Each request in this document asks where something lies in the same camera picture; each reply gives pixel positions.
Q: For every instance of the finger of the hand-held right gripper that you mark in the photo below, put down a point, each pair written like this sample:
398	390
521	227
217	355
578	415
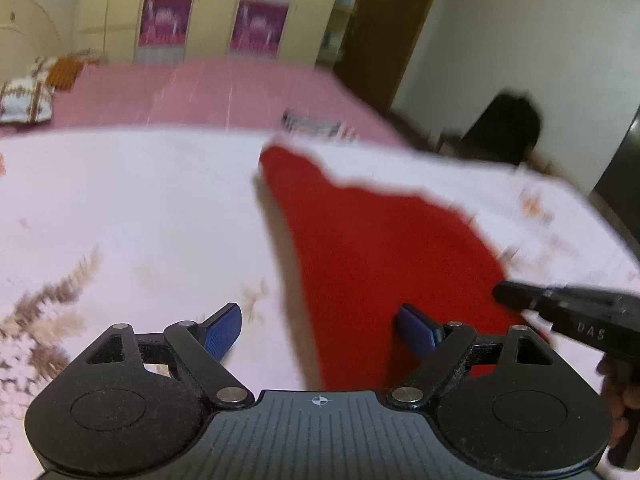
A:
522	297

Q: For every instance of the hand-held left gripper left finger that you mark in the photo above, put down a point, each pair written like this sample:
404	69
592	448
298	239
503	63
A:
222	334

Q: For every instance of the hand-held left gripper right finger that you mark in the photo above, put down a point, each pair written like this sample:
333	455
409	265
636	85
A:
415	332

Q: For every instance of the red knit sweater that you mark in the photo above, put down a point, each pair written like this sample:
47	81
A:
390	250

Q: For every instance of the person's right hand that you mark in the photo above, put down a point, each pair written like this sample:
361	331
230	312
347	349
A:
614	395

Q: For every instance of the dark cabinet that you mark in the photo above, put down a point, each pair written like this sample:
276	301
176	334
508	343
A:
620	175

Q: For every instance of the white floral bedsheet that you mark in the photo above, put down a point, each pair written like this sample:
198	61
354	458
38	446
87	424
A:
125	200

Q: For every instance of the black chair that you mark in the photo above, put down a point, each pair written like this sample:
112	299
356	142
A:
505	127

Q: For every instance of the black white striped cloth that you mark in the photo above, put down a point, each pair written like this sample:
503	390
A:
315	124

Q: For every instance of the pink bedsheet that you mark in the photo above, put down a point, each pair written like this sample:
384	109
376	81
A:
200	95

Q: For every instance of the dark wooden door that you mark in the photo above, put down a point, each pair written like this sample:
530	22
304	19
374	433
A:
385	35

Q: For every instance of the orange striped pillow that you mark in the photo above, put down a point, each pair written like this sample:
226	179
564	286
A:
65	71

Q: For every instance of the white patterned pillow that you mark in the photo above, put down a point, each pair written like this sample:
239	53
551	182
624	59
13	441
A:
22	100

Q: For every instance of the cream open shelf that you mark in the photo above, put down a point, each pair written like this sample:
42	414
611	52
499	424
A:
340	20

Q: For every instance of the cream wardrobe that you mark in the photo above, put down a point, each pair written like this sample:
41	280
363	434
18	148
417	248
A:
215	10

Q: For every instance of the cream round headboard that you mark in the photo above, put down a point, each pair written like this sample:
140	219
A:
25	25

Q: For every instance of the purple wall poster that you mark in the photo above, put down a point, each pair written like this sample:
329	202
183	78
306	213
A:
165	27
259	30

